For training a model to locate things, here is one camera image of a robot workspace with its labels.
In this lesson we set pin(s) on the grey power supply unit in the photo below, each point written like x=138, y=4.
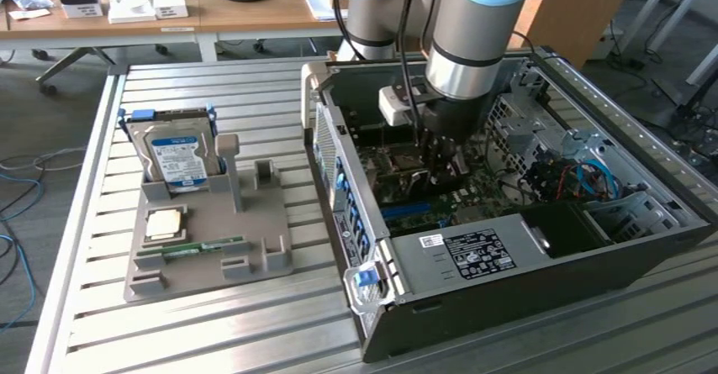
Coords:
x=426, y=273

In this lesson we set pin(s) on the CPU socket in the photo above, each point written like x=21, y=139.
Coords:
x=404, y=157

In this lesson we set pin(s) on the green motherboard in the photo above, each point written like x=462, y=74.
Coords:
x=482, y=193

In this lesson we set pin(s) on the flat white box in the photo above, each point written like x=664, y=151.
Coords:
x=131, y=12

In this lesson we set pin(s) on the perforated silver disk bay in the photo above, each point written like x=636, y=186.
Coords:
x=522, y=134

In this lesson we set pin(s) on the CPU chip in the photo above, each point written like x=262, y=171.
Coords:
x=163, y=224

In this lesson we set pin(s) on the blue case latch tab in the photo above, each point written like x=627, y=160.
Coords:
x=365, y=277

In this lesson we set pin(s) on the white table frame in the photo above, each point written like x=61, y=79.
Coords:
x=676, y=12

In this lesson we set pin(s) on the open black PC case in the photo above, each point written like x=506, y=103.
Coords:
x=505, y=319

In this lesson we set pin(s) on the wooden cabinet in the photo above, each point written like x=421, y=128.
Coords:
x=578, y=12

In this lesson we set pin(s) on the graphics card with metal bracket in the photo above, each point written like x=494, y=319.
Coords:
x=444, y=180

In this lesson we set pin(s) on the black plastic shroud box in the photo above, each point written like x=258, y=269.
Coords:
x=566, y=231

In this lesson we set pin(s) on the paper tag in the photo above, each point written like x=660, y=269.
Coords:
x=29, y=14

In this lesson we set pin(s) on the white box with black inset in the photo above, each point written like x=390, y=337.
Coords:
x=79, y=6

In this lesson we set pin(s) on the wooden office desk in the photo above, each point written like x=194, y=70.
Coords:
x=253, y=17
x=85, y=29

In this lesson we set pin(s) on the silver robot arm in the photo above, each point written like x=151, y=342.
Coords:
x=477, y=33

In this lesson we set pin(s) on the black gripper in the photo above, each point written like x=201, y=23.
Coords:
x=454, y=122

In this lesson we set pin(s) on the blue expansion slot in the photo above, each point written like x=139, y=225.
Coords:
x=406, y=210

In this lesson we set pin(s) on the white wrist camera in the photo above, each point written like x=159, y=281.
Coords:
x=396, y=109

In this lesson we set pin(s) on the grey parts rack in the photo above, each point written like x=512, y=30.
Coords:
x=225, y=273

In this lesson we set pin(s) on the silver chipset heatsink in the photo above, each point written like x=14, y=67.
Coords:
x=474, y=215

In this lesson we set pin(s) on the white paper stack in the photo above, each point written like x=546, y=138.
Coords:
x=322, y=8

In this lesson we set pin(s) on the hard disk with blue carrier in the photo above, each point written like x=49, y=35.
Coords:
x=171, y=159

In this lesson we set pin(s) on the small white box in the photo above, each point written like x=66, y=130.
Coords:
x=170, y=6

